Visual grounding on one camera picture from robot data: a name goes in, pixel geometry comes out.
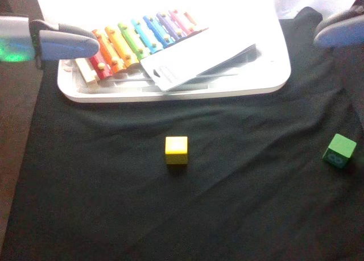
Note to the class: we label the white plastic tray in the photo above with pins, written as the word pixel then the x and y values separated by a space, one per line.
pixel 227 87

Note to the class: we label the rainbow toy xylophone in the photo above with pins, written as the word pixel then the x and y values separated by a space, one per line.
pixel 128 42

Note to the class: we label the yellow toy block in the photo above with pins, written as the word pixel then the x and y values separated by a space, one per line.
pixel 176 150

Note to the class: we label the black table cloth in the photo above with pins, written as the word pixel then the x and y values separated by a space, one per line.
pixel 142 209

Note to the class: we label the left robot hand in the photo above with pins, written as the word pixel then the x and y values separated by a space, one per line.
pixel 65 45

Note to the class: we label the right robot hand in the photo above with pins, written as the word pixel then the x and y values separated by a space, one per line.
pixel 344 30

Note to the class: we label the green toy block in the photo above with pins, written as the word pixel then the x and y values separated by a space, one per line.
pixel 341 147

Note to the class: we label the silver plastic package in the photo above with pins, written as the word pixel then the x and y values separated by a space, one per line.
pixel 193 59

